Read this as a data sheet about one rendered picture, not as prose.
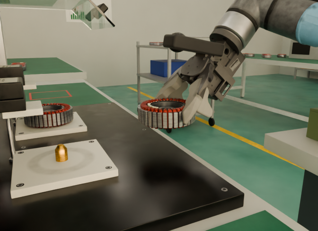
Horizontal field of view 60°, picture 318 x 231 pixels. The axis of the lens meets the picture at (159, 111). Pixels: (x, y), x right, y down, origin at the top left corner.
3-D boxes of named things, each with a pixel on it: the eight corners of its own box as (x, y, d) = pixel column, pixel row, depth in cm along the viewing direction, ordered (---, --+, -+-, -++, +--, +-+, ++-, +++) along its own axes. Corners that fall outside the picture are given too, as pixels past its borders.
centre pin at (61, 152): (67, 156, 48) (66, 141, 47) (68, 160, 46) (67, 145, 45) (55, 158, 47) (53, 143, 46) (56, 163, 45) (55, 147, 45)
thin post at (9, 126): (19, 158, 50) (11, 104, 47) (19, 161, 49) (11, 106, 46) (9, 159, 49) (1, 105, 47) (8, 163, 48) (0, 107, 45)
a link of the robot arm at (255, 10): (290, -25, 53) (250, -35, 57) (259, 19, 52) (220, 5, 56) (287, 4, 60) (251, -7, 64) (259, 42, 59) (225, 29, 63)
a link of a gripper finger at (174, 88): (166, 121, 62) (198, 96, 58) (147, 106, 59) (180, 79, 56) (164, 112, 64) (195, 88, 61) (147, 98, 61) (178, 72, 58)
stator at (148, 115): (177, 111, 61) (177, 94, 61) (207, 124, 52) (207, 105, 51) (130, 118, 57) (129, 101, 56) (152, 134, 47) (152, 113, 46)
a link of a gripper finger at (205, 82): (209, 96, 48) (217, 61, 53) (204, 91, 47) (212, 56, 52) (189, 103, 51) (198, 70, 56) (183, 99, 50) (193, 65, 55)
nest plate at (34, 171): (96, 144, 56) (96, 138, 56) (118, 176, 43) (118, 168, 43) (14, 157, 50) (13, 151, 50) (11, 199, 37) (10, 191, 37)
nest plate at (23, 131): (76, 115, 78) (75, 111, 77) (87, 131, 65) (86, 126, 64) (16, 122, 71) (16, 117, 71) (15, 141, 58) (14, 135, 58)
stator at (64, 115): (71, 113, 75) (70, 100, 74) (75, 125, 65) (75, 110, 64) (25, 118, 71) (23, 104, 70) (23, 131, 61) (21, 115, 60)
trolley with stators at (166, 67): (175, 108, 401) (176, 36, 375) (217, 128, 313) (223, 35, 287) (136, 113, 376) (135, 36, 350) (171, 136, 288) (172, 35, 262)
